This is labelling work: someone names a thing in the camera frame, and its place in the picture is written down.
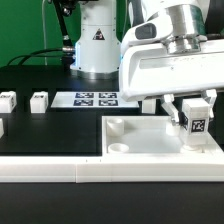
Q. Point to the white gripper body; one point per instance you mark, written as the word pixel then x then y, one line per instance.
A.
pixel 149 71

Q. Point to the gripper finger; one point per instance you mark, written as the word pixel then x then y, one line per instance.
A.
pixel 210 97
pixel 167 104

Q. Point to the white square table top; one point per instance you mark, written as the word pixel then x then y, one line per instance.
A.
pixel 145 135

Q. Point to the white marker plate with tags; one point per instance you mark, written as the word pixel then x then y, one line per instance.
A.
pixel 91 100

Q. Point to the white L-shaped obstacle fence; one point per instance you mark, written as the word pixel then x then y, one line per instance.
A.
pixel 115 168

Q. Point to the white block at left edge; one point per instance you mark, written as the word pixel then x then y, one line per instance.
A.
pixel 1 128

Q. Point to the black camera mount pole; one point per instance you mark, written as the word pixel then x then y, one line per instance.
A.
pixel 64 8

